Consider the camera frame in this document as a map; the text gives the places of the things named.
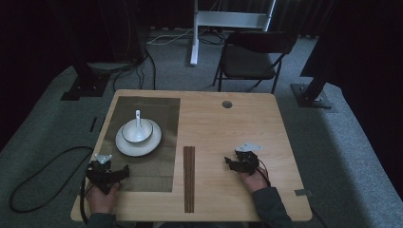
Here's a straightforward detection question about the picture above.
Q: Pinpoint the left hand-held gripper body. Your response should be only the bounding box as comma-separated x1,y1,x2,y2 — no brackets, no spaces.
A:
85,153,121,195

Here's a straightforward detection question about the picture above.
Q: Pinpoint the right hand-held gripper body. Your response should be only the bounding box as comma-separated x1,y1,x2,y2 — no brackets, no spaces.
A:
234,142,264,177

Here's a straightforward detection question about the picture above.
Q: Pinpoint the white round plate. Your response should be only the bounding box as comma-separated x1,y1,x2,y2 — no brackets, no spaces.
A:
114,118,163,158

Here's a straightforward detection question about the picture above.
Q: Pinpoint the person's right hand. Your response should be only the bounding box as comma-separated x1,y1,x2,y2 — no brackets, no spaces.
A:
239,170,271,194

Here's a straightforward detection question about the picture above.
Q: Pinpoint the person's left hand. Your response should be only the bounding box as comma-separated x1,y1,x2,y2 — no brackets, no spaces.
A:
86,181,121,215

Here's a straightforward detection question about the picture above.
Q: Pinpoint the dark grey table mat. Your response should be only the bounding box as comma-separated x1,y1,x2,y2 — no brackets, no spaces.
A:
99,95,182,194

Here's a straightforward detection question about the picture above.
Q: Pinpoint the white bowl with dark rim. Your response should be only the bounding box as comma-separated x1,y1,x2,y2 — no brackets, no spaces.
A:
121,118,154,144

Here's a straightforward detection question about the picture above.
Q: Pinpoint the white ceramic spoon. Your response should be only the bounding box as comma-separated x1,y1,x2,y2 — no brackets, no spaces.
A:
132,109,144,143

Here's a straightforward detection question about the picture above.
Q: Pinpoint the grey tape piece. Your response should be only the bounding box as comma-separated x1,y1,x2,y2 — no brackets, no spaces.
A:
294,188,314,198

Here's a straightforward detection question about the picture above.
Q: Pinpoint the black folding chair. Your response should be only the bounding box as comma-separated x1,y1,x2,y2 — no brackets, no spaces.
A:
212,29,299,95

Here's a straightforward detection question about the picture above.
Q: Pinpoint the white metal stand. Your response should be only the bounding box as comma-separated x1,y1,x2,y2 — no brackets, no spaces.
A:
189,0,278,67

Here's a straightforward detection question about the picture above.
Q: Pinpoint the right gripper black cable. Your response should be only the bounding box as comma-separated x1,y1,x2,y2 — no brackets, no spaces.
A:
257,158,273,188

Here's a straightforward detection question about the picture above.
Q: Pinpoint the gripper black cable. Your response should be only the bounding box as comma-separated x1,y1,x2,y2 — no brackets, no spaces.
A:
257,158,273,188
79,176,93,225

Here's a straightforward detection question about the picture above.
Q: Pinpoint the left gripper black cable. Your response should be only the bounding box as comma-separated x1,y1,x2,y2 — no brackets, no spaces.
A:
79,176,93,225

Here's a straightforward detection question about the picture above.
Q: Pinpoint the black looped floor cable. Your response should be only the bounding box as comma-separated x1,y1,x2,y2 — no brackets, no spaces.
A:
8,145,95,214

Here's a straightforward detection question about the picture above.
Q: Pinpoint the black stand with base plate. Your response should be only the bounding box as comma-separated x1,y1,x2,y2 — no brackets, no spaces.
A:
60,47,112,102
290,47,337,111

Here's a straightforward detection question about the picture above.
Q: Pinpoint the black floor cable bundle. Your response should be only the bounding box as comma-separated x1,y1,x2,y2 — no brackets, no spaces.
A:
111,47,158,91

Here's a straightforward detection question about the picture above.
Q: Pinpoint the white floor cable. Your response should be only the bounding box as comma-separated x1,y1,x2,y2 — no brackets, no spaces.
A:
146,28,195,46

